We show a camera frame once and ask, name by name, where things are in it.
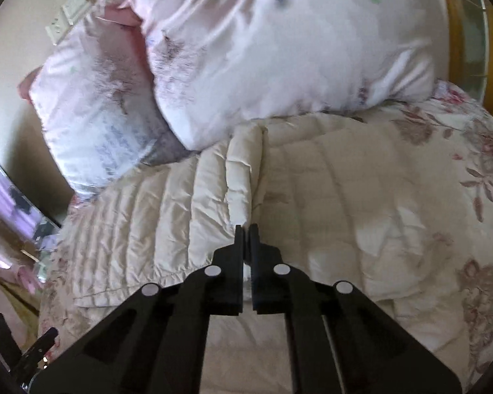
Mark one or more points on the pink floral front pillow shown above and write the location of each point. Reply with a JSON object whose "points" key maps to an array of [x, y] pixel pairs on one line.
{"points": [[219, 63]]}

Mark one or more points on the dark framed mirror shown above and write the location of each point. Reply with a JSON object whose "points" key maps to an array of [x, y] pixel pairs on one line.
{"points": [[25, 219]]}

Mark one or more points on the cream white puffer jacket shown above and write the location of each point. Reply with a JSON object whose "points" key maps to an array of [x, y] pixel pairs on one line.
{"points": [[339, 198]]}

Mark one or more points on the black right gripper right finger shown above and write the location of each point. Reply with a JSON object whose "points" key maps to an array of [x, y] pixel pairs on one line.
{"points": [[339, 340]]}

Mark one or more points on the floral bed sheet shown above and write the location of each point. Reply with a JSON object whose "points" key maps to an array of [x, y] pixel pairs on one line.
{"points": [[461, 338]]}

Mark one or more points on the pink blue rear pillow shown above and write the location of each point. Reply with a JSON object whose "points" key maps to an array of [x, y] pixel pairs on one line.
{"points": [[94, 98]]}

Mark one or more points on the wooden headboard cabinet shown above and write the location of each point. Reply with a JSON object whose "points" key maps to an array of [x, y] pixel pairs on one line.
{"points": [[471, 48]]}

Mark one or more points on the white wall switch panel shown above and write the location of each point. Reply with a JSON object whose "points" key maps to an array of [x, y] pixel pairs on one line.
{"points": [[66, 17]]}

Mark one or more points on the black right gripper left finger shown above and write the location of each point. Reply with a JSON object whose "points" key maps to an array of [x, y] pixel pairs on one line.
{"points": [[154, 342]]}

